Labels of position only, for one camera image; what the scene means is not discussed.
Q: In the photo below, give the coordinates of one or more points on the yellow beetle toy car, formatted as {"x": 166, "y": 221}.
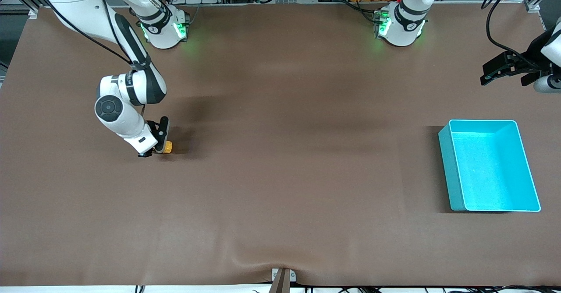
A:
{"x": 168, "y": 147}

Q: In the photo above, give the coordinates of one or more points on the teal plastic bin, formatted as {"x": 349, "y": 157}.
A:
{"x": 495, "y": 170}

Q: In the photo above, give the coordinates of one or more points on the brown table mat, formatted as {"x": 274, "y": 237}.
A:
{"x": 280, "y": 174}

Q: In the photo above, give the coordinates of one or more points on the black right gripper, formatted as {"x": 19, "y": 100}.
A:
{"x": 147, "y": 153}

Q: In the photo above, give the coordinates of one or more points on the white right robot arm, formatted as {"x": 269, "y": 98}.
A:
{"x": 118, "y": 118}

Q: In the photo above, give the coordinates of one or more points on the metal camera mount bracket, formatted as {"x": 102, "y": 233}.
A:
{"x": 282, "y": 280}

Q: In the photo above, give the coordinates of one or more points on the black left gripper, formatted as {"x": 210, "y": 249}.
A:
{"x": 524, "y": 63}

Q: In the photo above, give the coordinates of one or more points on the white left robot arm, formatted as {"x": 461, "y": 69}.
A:
{"x": 405, "y": 30}

